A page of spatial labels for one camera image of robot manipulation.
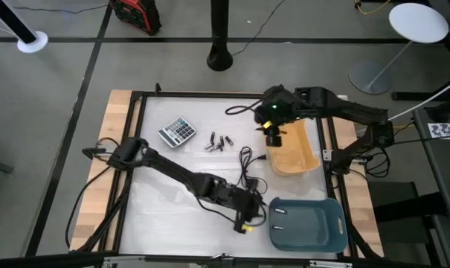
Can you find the white round side table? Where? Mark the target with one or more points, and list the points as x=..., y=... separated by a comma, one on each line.
x=418, y=22

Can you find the black post with white base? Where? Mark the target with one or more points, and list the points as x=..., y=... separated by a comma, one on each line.
x=16, y=22

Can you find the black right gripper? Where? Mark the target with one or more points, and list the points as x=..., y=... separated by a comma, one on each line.
x=276, y=108

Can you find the black metal table frame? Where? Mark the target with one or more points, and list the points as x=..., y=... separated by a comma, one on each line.
x=195, y=94

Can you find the silver Energizer battery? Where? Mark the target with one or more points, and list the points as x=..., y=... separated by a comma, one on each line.
x=216, y=148
x=209, y=146
x=280, y=211

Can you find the red and black device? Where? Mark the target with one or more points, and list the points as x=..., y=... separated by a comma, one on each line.
x=137, y=15

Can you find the large black Duracell battery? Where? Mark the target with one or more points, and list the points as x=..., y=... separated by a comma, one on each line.
x=229, y=140

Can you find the blue plastic bin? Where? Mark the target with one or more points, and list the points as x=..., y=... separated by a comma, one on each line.
x=310, y=227

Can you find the black pole with round base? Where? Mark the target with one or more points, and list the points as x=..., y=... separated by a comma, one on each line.
x=219, y=41

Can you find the white table cover sheet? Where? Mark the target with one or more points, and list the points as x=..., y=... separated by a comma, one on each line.
x=165, y=223

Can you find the yellow plastic bin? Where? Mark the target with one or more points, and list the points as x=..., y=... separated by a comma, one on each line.
x=295, y=156

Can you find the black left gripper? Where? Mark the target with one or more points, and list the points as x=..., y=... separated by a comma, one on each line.
x=245, y=204

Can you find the white printed paper sheet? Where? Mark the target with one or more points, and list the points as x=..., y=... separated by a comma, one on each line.
x=444, y=131

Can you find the grey desk calculator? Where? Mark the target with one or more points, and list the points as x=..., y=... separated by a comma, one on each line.
x=177, y=132

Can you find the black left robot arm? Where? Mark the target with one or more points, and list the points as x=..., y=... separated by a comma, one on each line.
x=172, y=169

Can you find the black copper AAA battery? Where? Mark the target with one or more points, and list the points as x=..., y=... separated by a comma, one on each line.
x=221, y=141
x=212, y=137

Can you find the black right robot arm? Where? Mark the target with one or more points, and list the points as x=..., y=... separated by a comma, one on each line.
x=358, y=111

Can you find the black desk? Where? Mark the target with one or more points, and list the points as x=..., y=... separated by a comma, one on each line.
x=444, y=178

